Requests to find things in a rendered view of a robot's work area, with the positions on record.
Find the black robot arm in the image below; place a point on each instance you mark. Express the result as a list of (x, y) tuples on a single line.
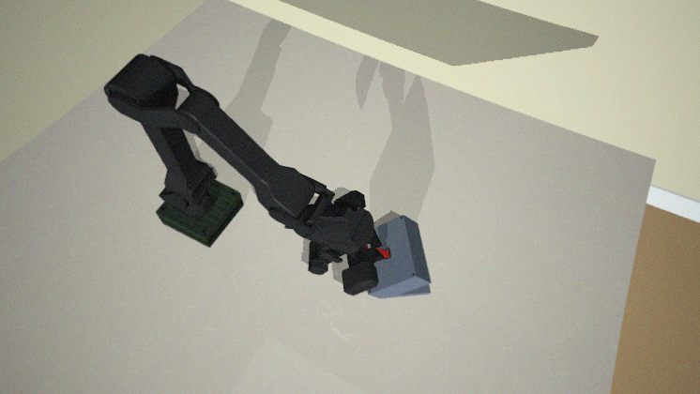
[(145, 90)]

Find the blue-grey sloped panel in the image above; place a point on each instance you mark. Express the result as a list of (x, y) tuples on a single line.
[(404, 272)]

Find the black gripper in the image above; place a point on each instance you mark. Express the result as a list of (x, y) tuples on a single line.
[(361, 275)]

